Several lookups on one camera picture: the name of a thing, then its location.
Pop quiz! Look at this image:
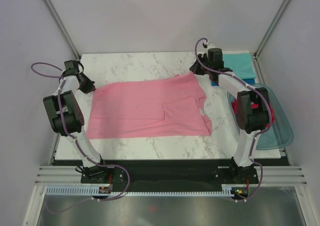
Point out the pink t shirt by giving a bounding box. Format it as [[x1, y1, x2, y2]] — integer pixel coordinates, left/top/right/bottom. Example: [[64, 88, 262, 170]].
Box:
[[86, 73, 212, 140]]

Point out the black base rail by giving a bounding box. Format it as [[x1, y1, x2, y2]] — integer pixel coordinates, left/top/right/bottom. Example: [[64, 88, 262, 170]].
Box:
[[79, 157, 261, 193]]

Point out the teal cloth in bin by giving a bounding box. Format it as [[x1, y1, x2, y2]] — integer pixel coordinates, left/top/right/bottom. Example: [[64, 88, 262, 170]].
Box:
[[256, 126, 279, 151]]

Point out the red t shirt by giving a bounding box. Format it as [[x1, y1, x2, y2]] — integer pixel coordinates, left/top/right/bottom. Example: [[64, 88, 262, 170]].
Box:
[[231, 99, 275, 123]]

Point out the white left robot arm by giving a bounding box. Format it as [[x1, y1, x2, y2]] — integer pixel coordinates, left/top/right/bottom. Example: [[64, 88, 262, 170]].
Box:
[[43, 60, 110, 184]]

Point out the left aluminium frame post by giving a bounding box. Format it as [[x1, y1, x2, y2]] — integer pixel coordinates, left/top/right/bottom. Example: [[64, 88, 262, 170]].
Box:
[[42, 0, 82, 60]]

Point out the folded teal t shirt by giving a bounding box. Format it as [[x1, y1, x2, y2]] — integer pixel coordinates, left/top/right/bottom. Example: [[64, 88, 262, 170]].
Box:
[[223, 53, 256, 80]]

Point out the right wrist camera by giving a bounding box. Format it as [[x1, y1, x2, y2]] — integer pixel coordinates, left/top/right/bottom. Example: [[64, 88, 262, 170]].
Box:
[[202, 41, 216, 52]]

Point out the white slotted cable duct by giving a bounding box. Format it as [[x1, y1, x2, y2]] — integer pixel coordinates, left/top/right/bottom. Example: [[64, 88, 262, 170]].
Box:
[[45, 184, 243, 197]]

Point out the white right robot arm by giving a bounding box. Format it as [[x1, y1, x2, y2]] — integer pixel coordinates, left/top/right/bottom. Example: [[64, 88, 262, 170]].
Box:
[[189, 48, 272, 183]]

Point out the right aluminium frame post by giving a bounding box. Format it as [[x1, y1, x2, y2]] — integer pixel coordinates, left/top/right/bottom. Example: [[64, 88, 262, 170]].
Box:
[[253, 0, 300, 59]]

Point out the aluminium frame post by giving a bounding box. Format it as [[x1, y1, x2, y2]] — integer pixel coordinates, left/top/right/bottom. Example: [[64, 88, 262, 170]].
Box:
[[42, 0, 82, 60], [253, 0, 300, 59]]

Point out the clear blue plastic bin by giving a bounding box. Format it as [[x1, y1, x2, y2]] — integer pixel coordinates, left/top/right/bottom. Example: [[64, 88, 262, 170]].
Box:
[[227, 83, 294, 149]]

